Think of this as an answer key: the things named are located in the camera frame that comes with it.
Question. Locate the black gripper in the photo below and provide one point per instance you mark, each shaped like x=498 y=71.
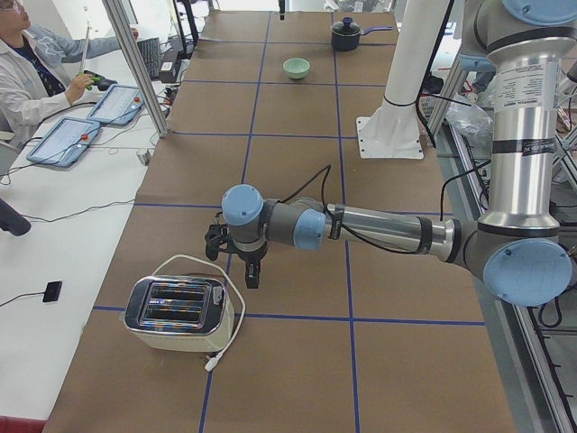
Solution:
x=249 y=255

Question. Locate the green bowl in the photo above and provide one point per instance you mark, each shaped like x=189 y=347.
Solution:
x=296 y=68

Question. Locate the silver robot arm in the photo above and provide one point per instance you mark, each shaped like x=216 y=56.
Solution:
x=513 y=247

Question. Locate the cream and chrome toaster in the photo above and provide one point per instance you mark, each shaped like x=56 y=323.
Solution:
x=188 y=313

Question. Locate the small black square device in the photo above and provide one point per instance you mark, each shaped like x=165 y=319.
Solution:
x=52 y=292

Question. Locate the far blue teach pendant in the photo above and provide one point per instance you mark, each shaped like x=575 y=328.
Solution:
x=119 y=105

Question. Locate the blue teach pendant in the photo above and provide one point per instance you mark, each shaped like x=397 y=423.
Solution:
x=119 y=105
x=64 y=143

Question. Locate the near blue teach pendant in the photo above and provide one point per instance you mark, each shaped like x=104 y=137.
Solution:
x=64 y=143

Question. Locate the black keyboard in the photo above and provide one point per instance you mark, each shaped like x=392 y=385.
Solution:
x=150 y=53

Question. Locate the dark blue saucepan with lid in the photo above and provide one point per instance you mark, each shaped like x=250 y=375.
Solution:
x=346 y=34

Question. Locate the clear plastic bag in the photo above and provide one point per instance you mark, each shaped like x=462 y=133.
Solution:
x=470 y=121

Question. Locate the person in white coat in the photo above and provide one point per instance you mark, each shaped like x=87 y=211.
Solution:
x=34 y=84

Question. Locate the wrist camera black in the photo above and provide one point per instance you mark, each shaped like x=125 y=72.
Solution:
x=217 y=241

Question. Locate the white central pedestal column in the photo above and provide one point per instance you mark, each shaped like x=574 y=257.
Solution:
x=392 y=131

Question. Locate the aluminium frame post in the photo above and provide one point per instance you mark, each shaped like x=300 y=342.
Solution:
x=119 y=21

